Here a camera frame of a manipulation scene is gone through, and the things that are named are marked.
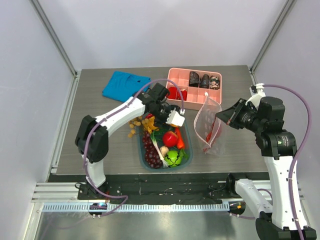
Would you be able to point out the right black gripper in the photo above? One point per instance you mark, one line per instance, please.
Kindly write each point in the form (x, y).
(238, 115)

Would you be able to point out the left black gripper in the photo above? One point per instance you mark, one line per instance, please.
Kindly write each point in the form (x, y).
(157, 121)

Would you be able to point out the red toy lobster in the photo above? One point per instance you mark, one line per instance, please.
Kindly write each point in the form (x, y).
(213, 135)

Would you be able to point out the clear zip top bag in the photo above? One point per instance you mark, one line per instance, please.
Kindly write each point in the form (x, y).
(202, 125)

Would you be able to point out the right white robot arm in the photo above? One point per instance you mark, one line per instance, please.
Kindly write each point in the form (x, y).
(283, 218)

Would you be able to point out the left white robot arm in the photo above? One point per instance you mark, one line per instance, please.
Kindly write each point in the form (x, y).
(92, 139)

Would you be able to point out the orange toy fruit cluster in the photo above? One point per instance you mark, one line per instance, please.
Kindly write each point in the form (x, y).
(150, 125)

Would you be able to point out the red rolled sock left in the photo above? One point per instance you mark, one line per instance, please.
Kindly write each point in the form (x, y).
(172, 93)

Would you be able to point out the red rolled sock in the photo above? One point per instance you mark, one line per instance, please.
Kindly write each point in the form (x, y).
(182, 94)
(172, 93)

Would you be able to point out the toy green onion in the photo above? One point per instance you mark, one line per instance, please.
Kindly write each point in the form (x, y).
(157, 140)

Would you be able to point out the brown longan bunch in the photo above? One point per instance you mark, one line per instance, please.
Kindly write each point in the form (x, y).
(138, 123)

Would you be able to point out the red rolled sock right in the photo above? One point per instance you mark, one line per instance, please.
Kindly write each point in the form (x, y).
(182, 94)

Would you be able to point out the red toy apple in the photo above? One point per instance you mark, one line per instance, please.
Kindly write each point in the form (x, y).
(170, 139)

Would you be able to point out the teal plastic basket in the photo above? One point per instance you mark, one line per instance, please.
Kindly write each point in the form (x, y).
(186, 153)

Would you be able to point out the white toy garlic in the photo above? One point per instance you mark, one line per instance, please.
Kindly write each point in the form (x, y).
(164, 150)

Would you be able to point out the orange toy carrot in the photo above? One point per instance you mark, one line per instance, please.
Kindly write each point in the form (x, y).
(180, 142)

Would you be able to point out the floral rolled sock right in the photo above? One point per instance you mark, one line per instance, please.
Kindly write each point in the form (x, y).
(214, 83)

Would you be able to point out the pink divided organizer box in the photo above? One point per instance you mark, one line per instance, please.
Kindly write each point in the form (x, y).
(179, 78)

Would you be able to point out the blue folded cloth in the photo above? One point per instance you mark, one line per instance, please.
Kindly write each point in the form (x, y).
(123, 85)

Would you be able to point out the dark rolled sock left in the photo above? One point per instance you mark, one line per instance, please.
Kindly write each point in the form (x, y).
(194, 79)

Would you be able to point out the dark rolled sock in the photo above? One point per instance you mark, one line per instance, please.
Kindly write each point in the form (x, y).
(205, 81)
(194, 79)

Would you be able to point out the purple grape bunch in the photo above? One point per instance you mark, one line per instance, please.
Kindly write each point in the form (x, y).
(151, 155)

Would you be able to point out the dark rolled sock middle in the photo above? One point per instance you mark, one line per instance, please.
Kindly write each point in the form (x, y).
(205, 81)

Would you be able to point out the green toy melon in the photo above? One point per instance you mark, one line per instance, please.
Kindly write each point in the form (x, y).
(173, 158)

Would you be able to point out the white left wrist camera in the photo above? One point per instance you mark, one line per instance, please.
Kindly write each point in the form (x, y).
(175, 119)

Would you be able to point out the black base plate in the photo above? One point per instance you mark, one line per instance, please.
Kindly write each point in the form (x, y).
(170, 189)

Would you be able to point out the white slotted cable duct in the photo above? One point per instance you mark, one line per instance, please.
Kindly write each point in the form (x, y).
(94, 207)

